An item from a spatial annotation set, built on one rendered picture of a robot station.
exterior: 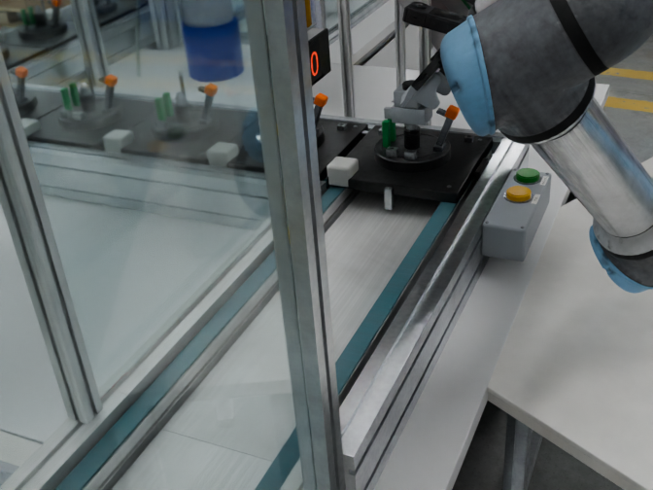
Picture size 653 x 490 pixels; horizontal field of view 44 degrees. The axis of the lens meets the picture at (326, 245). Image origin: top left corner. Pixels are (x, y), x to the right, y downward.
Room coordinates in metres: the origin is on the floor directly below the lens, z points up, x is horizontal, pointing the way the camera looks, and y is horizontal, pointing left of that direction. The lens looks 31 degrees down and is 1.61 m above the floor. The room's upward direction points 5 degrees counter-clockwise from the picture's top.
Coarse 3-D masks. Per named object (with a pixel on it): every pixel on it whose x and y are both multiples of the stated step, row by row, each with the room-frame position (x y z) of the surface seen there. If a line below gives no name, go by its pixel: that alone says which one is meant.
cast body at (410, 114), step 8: (408, 80) 1.37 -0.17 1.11; (400, 88) 1.36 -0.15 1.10; (400, 96) 1.34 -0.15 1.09; (408, 104) 1.34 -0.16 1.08; (416, 104) 1.33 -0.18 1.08; (384, 112) 1.38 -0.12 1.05; (392, 112) 1.35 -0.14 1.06; (400, 112) 1.34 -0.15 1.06; (408, 112) 1.34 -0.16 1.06; (416, 112) 1.33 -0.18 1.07; (424, 112) 1.32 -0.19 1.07; (392, 120) 1.35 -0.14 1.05; (400, 120) 1.34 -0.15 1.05; (408, 120) 1.34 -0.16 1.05; (416, 120) 1.33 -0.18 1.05; (424, 120) 1.32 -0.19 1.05
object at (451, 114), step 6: (438, 108) 1.34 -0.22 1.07; (450, 108) 1.32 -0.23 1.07; (456, 108) 1.32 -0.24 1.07; (444, 114) 1.32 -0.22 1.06; (450, 114) 1.31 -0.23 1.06; (456, 114) 1.31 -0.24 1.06; (450, 120) 1.32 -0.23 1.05; (444, 126) 1.32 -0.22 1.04; (450, 126) 1.33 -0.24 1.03; (444, 132) 1.32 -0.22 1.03; (438, 138) 1.33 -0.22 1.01; (444, 138) 1.32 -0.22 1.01; (438, 144) 1.33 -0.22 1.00
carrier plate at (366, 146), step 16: (400, 128) 1.49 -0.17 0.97; (368, 144) 1.42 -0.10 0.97; (464, 144) 1.39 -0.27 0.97; (480, 144) 1.38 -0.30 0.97; (368, 160) 1.35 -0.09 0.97; (464, 160) 1.32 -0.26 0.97; (480, 160) 1.33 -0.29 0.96; (368, 176) 1.29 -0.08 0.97; (384, 176) 1.28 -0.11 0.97; (400, 176) 1.28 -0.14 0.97; (416, 176) 1.27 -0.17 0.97; (432, 176) 1.27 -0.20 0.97; (448, 176) 1.26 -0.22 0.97; (464, 176) 1.26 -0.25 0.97; (400, 192) 1.24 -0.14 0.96; (416, 192) 1.23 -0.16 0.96; (432, 192) 1.21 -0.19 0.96; (448, 192) 1.20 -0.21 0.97
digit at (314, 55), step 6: (318, 42) 1.25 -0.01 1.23; (312, 48) 1.23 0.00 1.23; (318, 48) 1.24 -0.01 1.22; (312, 54) 1.22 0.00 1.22; (318, 54) 1.24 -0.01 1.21; (312, 60) 1.22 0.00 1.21; (318, 60) 1.24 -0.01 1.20; (312, 66) 1.22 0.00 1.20; (318, 66) 1.24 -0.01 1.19; (312, 72) 1.22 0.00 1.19; (318, 72) 1.24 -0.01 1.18; (312, 78) 1.22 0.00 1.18; (318, 78) 1.24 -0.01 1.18
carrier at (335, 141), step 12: (324, 120) 1.56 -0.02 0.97; (324, 132) 1.50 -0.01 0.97; (336, 132) 1.49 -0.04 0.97; (348, 132) 1.49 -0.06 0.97; (360, 132) 1.49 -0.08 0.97; (324, 144) 1.44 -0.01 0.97; (336, 144) 1.44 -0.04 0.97; (348, 144) 1.43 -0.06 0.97; (324, 156) 1.39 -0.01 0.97; (336, 156) 1.38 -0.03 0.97; (324, 168) 1.33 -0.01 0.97
